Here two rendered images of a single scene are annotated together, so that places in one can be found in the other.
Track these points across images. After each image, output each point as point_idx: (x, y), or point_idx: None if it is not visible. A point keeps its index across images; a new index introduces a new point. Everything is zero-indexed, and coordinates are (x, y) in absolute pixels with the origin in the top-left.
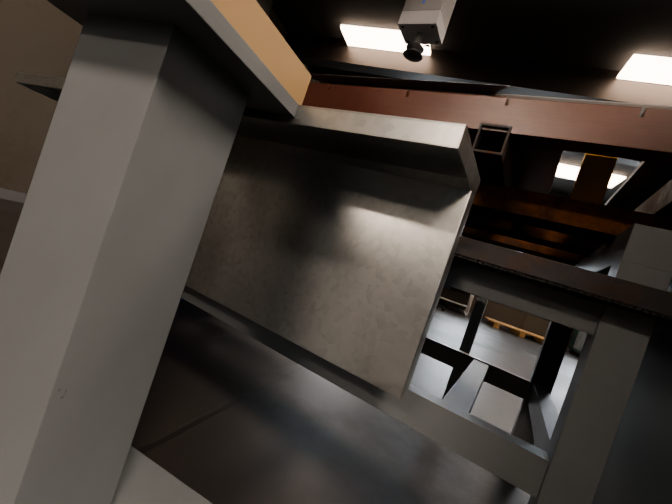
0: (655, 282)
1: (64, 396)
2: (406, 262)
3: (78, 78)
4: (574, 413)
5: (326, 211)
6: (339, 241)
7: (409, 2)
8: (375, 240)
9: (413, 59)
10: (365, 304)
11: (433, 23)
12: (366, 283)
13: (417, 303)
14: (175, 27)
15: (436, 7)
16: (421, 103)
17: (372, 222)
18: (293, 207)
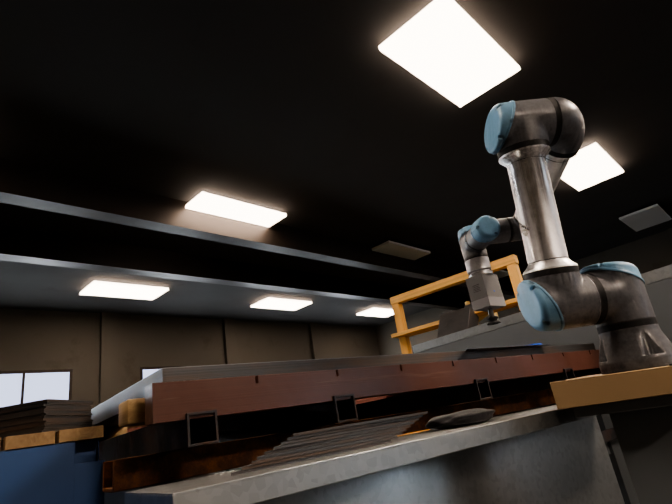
0: (609, 419)
1: None
2: (600, 463)
3: None
4: (628, 493)
5: (563, 457)
6: (578, 473)
7: (488, 290)
8: (587, 459)
9: (489, 324)
10: (605, 503)
11: (505, 305)
12: (598, 489)
13: (614, 482)
14: None
15: (501, 295)
16: (540, 362)
17: (580, 449)
18: (549, 467)
